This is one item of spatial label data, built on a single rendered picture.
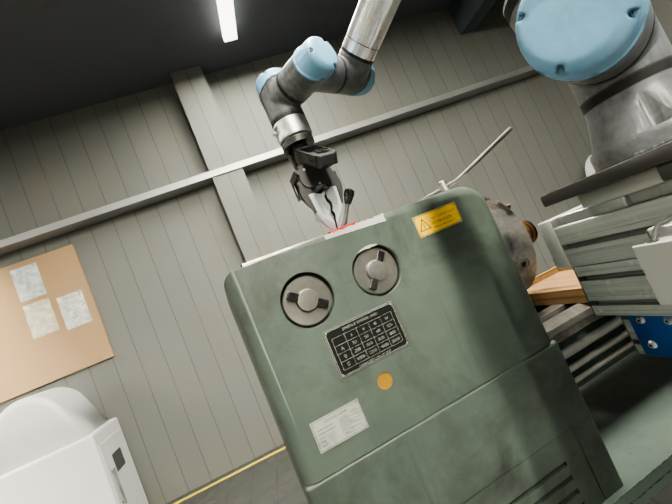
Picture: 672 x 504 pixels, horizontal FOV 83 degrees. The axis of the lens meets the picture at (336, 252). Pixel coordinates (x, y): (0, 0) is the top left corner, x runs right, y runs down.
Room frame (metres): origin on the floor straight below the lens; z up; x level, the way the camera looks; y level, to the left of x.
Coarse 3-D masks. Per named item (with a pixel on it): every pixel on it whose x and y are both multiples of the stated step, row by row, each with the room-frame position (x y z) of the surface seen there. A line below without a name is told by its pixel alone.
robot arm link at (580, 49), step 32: (512, 0) 0.43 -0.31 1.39; (544, 0) 0.40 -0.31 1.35; (576, 0) 0.38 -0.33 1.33; (608, 0) 0.37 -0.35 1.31; (640, 0) 0.36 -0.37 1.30; (544, 32) 0.41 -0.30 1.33; (576, 32) 0.39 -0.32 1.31; (608, 32) 0.38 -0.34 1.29; (640, 32) 0.39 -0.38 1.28; (544, 64) 0.42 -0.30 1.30; (576, 64) 0.40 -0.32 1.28; (608, 64) 0.41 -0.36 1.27
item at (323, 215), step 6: (312, 198) 0.76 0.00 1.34; (318, 198) 0.76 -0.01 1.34; (318, 204) 0.76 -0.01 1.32; (324, 204) 0.77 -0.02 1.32; (318, 210) 0.76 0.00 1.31; (324, 210) 0.76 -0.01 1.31; (318, 216) 0.77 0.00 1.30; (324, 216) 0.76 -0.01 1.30; (330, 216) 0.77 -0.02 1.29; (324, 222) 0.77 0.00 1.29; (330, 222) 0.77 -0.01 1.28; (330, 228) 0.78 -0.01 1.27; (336, 228) 0.78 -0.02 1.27
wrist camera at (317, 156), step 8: (312, 144) 0.78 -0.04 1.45; (296, 152) 0.76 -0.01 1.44; (304, 152) 0.73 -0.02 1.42; (312, 152) 0.71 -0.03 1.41; (320, 152) 0.69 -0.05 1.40; (328, 152) 0.69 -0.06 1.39; (304, 160) 0.74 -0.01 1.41; (312, 160) 0.70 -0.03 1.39; (320, 160) 0.69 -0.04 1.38; (328, 160) 0.69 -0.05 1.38; (336, 160) 0.70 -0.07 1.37; (320, 168) 0.71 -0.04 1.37
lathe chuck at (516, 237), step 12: (504, 216) 1.00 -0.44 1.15; (516, 216) 1.00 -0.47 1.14; (504, 228) 0.98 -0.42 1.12; (516, 228) 0.98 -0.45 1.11; (504, 240) 0.97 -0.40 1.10; (516, 240) 0.98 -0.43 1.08; (528, 240) 0.99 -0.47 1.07; (516, 252) 0.97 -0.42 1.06; (528, 252) 0.99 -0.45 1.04; (516, 264) 0.98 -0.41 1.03; (528, 276) 1.01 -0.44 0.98; (528, 288) 1.06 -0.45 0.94
